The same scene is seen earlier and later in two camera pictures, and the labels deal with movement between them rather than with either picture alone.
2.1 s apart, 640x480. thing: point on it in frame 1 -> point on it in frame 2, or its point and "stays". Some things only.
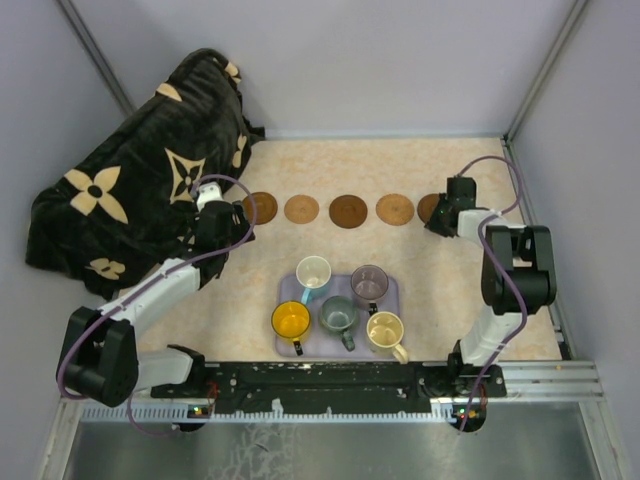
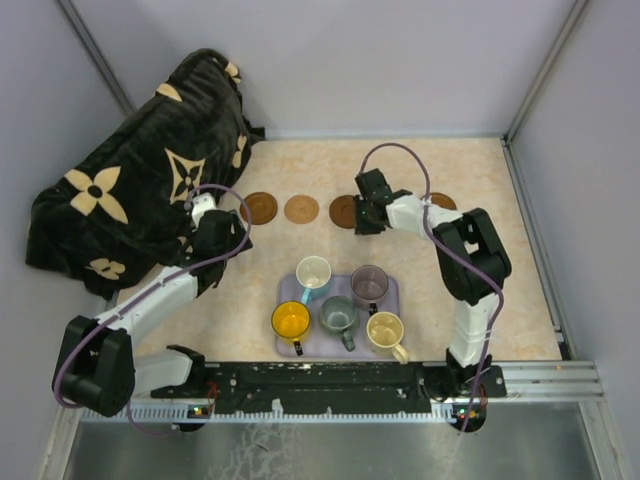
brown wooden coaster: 266,207 stays
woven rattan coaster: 301,209 stays
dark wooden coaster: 348,211 stays
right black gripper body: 437,220 -> 363,222
